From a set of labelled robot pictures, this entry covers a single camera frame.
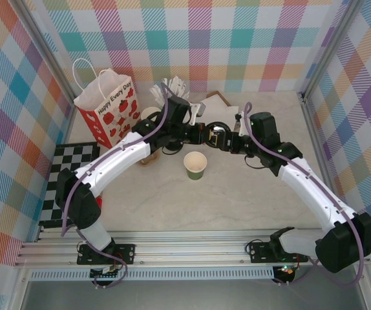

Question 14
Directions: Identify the brown cardboard napkin box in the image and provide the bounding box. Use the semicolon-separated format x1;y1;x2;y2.
206;91;232;107

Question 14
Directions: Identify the green paper coffee cup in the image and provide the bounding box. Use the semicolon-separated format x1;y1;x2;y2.
183;151;207;181

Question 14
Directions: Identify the perforated metal cable tray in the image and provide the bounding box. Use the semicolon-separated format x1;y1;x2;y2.
28;269;277;281

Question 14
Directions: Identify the white red-flower paper gift bag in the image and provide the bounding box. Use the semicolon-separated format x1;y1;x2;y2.
72;57;140;150

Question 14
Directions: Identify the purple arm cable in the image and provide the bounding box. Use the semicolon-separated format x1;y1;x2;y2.
61;82;193;289
243;102;367;288

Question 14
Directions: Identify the brown cardboard cup carrier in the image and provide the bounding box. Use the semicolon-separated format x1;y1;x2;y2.
139;150;160;167

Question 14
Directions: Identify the white paper cup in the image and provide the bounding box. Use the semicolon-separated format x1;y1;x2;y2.
141;107;162;125

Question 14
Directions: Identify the black white chessboard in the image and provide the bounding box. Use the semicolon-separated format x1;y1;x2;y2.
38;141;103;227

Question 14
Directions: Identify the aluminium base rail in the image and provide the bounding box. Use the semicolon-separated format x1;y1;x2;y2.
14;227;371;268

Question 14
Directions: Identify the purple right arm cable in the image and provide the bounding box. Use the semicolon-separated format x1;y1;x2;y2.
243;102;367;288

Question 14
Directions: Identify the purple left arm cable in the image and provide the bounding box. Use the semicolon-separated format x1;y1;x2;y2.
61;82;193;289

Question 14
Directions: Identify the small controller circuit board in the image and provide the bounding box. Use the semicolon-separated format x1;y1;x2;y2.
274;264;298;277
90;266;123;280

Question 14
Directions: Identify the white paper napkin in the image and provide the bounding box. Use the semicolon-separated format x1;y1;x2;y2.
200;95;242;114

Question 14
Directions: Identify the aluminium frame post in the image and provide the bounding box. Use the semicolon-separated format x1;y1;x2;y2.
19;0;80;106
298;0;367;99

